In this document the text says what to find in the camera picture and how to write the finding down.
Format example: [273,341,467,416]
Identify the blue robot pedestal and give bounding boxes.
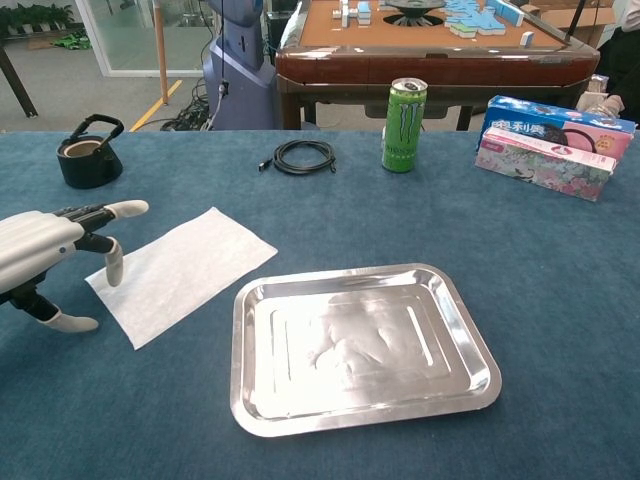
[202,0,281,131]

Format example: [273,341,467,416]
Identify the black teapot with handle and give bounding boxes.
[55,113,125,190]

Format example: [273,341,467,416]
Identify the coiled black cable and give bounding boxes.
[258,139,338,176]

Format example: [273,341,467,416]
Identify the person's black trouser leg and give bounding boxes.
[594,24,640,121]

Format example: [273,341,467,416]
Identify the brown mahjong table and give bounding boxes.
[274,0,601,132]

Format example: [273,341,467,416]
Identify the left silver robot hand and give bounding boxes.
[0,199,150,334]

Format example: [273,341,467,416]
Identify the blue felt table cloth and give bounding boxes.
[0,129,640,480]

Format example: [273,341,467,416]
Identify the blue cookie box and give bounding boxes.
[476,94,638,164]

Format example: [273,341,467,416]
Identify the pink floral box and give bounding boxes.
[473,126,618,203]

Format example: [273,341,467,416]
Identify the silver metal tray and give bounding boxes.
[229,262,503,439]

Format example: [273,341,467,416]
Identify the orange wooden pole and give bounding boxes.
[152,0,170,105]

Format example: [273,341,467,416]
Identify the green energy drink can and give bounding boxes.
[381,77,428,175]

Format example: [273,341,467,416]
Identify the white paper sheet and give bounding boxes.
[84,206,279,351]

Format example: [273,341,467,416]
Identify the green potted plants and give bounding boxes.
[0,2,76,36]

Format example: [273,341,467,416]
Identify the tangled black floor cables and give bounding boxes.
[159,79,216,132]

